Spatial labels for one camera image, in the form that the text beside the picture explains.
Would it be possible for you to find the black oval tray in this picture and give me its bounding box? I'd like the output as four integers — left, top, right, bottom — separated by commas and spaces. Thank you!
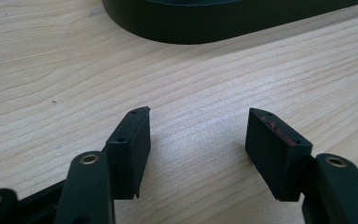
101, 0, 358, 45

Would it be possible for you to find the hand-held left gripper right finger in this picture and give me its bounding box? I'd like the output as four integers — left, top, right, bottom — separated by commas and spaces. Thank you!
244, 107, 358, 224

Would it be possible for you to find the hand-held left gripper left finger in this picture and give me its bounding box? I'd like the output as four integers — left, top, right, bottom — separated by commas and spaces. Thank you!
53, 105, 152, 224

